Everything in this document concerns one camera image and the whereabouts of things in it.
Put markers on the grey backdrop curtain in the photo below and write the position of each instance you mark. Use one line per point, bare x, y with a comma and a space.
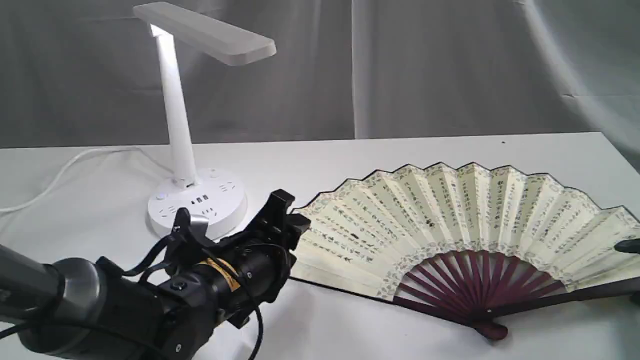
86, 72

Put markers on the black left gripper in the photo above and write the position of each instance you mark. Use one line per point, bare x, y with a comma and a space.
256, 263

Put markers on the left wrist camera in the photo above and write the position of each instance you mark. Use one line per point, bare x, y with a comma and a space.
191, 229

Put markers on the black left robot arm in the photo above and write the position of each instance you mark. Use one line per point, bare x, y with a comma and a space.
165, 308

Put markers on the white desk lamp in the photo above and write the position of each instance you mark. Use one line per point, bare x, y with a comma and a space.
214, 197

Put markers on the cream paper folding fan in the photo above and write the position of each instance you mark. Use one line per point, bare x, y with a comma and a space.
467, 245

